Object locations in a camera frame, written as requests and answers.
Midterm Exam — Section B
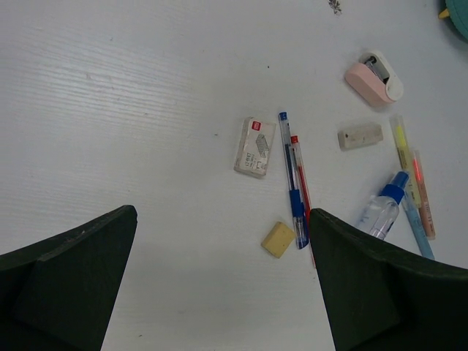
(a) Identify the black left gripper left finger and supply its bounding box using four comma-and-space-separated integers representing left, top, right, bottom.
1, 205, 137, 350

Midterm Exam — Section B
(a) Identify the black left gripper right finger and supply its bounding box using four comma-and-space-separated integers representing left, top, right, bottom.
309, 208, 467, 350

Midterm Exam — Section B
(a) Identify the blue highlighter pen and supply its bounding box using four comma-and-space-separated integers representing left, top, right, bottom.
401, 192, 435, 260

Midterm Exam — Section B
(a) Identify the clear blue spray bottle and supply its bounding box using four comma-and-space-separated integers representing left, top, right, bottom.
356, 171, 409, 240

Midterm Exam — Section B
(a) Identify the orange highlighter pen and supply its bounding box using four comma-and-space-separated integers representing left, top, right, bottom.
410, 148, 436, 241

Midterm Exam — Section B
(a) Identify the red gel pen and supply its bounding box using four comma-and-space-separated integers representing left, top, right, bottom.
291, 136, 310, 235

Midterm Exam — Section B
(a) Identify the blue gel pen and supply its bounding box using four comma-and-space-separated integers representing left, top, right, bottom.
279, 111, 309, 249

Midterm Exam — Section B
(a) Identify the yellow highlighter pen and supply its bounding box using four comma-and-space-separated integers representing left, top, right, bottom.
390, 115, 422, 208

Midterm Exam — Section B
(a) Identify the yellow eraser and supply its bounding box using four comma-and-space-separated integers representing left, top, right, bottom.
261, 222, 295, 259

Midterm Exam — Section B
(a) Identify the grey white eraser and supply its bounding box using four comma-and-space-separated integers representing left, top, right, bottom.
337, 123, 383, 151

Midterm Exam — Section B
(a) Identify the white staples box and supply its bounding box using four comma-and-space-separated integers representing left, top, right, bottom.
234, 117, 276, 178

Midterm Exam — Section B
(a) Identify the pink white mini stapler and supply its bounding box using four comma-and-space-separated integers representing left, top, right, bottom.
344, 50, 404, 108

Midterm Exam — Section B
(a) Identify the small metal debris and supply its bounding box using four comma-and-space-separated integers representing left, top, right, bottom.
328, 0, 342, 16

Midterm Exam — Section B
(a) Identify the teal round desk organizer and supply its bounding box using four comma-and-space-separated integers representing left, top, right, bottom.
438, 0, 468, 39

